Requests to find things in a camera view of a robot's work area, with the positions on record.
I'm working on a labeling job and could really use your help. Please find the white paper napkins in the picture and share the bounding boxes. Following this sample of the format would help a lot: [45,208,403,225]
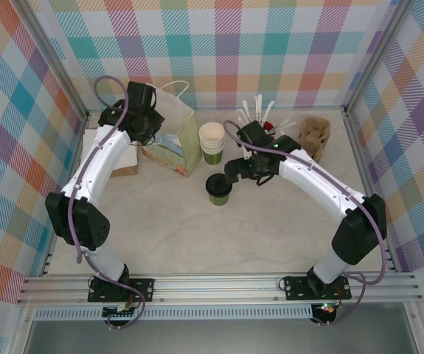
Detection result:
[83,128,139,174]

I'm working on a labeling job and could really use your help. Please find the black plastic cup lid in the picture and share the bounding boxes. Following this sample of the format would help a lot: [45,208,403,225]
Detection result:
[205,173,234,196]

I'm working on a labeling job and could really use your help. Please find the printed paper gift bag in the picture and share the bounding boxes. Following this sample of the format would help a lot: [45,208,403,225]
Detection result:
[140,80,203,178]

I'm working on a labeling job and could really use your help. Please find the stack of green paper cups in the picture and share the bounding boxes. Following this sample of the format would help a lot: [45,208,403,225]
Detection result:
[198,122,226,165]

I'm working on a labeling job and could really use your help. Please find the brown cardboard napkin box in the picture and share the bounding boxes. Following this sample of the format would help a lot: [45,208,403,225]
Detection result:
[112,164,141,178]

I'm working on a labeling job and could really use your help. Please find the brown cardboard cup carrier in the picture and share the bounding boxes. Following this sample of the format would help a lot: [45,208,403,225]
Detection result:
[297,117,332,164]

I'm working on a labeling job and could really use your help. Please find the electronics board with lit LED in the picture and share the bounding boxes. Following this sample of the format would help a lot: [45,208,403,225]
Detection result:
[312,301,338,318]

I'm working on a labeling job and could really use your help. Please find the grey metal panel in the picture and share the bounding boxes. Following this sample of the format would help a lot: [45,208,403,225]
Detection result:
[21,317,421,354]

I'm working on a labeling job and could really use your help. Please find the black electronics board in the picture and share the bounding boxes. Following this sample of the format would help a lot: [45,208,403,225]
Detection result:
[102,303,139,321]

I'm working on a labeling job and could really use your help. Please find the aluminium back rail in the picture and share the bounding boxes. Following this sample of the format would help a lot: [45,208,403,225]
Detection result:
[86,105,348,112]

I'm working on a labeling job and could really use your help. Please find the aluminium frame post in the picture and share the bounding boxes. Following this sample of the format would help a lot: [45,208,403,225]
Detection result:
[18,0,91,125]
[342,0,417,119]

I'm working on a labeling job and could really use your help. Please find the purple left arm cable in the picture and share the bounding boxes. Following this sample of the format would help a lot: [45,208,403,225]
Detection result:
[67,75,147,330]

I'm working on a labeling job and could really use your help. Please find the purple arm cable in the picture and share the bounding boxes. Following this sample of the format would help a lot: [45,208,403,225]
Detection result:
[67,75,147,330]
[223,119,388,327]

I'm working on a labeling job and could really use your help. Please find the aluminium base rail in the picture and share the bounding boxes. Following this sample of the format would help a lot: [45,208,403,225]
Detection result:
[15,271,424,305]

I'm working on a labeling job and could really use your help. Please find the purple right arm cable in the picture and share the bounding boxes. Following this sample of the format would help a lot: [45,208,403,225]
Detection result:
[223,119,388,327]

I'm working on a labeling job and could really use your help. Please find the aluminium side rail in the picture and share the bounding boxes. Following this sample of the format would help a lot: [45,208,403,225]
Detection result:
[344,112,397,274]
[41,114,90,277]

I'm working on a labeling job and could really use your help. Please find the slotted grey cable tray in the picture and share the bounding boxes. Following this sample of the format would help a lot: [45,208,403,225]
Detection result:
[33,308,314,322]

